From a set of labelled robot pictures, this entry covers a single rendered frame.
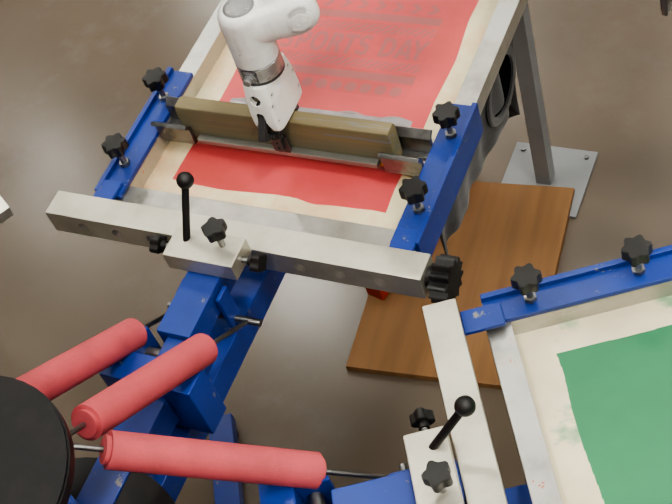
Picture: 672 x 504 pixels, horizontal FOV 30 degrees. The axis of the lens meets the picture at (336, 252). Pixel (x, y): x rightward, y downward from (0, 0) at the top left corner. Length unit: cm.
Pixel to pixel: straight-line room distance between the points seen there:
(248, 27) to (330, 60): 42
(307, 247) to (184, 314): 21
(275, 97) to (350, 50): 34
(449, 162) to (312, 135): 24
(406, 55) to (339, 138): 29
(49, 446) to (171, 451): 17
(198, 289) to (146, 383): 27
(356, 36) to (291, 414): 105
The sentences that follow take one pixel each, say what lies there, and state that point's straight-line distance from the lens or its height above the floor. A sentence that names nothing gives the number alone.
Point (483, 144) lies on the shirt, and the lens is 249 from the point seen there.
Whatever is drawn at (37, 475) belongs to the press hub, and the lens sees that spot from 152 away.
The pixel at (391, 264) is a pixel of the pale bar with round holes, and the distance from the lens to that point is 188.
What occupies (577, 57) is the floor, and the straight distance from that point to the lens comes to 360.
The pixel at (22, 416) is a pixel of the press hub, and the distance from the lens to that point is 157.
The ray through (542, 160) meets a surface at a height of 10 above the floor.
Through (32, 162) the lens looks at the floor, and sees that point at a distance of 389.
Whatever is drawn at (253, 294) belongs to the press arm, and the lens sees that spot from 207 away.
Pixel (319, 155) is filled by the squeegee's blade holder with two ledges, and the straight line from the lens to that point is 212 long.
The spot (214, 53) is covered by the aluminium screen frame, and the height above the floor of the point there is 97.
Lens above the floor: 251
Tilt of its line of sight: 50 degrees down
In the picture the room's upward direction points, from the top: 21 degrees counter-clockwise
